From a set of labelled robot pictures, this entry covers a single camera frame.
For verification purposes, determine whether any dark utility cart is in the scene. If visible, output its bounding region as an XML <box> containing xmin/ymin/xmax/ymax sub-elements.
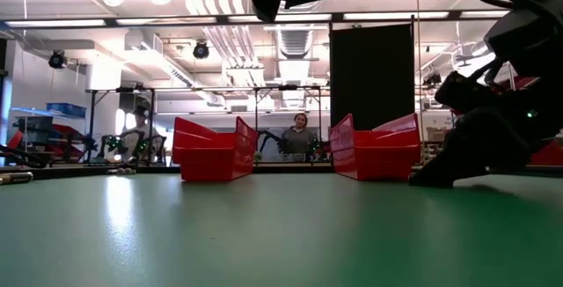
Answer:
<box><xmin>11</xmin><ymin>107</ymin><xmax>89</xmax><ymax>167</ymax></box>

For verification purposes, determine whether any black partition panel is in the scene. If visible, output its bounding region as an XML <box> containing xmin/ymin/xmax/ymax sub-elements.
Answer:
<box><xmin>329</xmin><ymin>23</ymin><xmax>415</xmax><ymax>130</ymax></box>

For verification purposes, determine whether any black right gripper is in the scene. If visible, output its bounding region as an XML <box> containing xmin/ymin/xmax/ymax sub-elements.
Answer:
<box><xmin>407</xmin><ymin>64</ymin><xmax>563</xmax><ymax>189</ymax></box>

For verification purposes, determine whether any ceiling light strip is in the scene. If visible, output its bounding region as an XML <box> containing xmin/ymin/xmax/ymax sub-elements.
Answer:
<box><xmin>228</xmin><ymin>12</ymin><xmax>332</xmax><ymax>23</ymax></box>
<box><xmin>4</xmin><ymin>18</ymin><xmax>106</xmax><ymax>28</ymax></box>
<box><xmin>459</xmin><ymin>10</ymin><xmax>511</xmax><ymax>18</ymax></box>

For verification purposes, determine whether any black station frame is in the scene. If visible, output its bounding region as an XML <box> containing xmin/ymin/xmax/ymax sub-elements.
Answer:
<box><xmin>252</xmin><ymin>83</ymin><xmax>325</xmax><ymax>165</ymax></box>
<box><xmin>85</xmin><ymin>85</ymin><xmax>156</xmax><ymax>166</ymax></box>

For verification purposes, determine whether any green table mat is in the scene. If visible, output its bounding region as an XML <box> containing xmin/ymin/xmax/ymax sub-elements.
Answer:
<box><xmin>0</xmin><ymin>171</ymin><xmax>563</xmax><ymax>287</ymax></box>

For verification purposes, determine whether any red plastic bin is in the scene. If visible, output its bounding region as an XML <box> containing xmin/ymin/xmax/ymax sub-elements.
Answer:
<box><xmin>172</xmin><ymin>115</ymin><xmax>259</xmax><ymax>183</ymax></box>
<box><xmin>328</xmin><ymin>113</ymin><xmax>422</xmax><ymax>181</ymax></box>

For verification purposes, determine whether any silver ventilation duct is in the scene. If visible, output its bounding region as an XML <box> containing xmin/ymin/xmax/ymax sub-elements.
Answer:
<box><xmin>265</xmin><ymin>7</ymin><xmax>329</xmax><ymax>112</ymax></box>

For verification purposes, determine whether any black copper battery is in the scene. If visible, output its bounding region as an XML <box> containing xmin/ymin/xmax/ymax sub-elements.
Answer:
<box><xmin>0</xmin><ymin>171</ymin><xmax>34</xmax><ymax>186</ymax></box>

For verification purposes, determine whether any person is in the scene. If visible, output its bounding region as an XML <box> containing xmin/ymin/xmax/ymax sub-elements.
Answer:
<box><xmin>100</xmin><ymin>104</ymin><xmax>167</xmax><ymax>165</ymax></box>
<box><xmin>279</xmin><ymin>112</ymin><xmax>318</xmax><ymax>157</ymax></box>

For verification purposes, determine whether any black ceiling spotlight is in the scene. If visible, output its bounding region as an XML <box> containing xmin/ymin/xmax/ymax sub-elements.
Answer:
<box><xmin>48</xmin><ymin>48</ymin><xmax>68</xmax><ymax>70</ymax></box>
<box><xmin>192</xmin><ymin>40</ymin><xmax>211</xmax><ymax>61</ymax></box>
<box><xmin>422</xmin><ymin>71</ymin><xmax>443</xmax><ymax>88</ymax></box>

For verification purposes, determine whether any red shelf bin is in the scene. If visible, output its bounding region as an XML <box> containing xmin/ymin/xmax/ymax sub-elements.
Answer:
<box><xmin>530</xmin><ymin>139</ymin><xmax>563</xmax><ymax>167</ymax></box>

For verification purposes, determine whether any black aluminium table frame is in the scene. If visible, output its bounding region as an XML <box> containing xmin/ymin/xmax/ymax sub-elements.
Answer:
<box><xmin>0</xmin><ymin>162</ymin><xmax>563</xmax><ymax>180</ymax></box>

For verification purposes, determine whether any blue storage bin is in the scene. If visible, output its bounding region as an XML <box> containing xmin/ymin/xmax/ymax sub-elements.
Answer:
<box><xmin>46</xmin><ymin>102</ymin><xmax>87</xmax><ymax>119</ymax></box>

